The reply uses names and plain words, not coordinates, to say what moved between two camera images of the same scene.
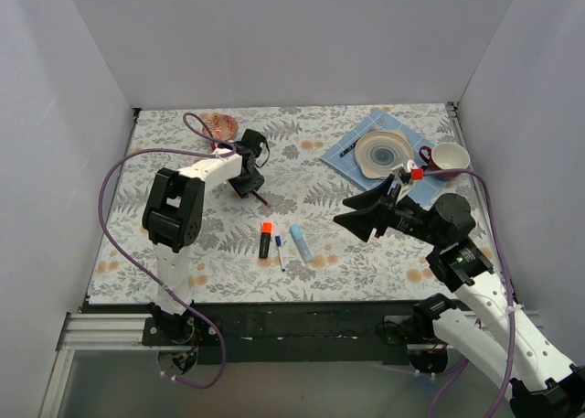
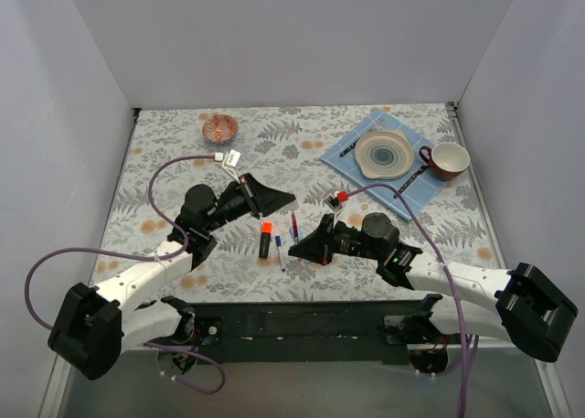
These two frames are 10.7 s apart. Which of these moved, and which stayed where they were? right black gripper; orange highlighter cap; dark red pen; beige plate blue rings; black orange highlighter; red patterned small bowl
Moved: dark red pen; right black gripper
Stayed: red patterned small bowl; orange highlighter cap; beige plate blue rings; black orange highlighter
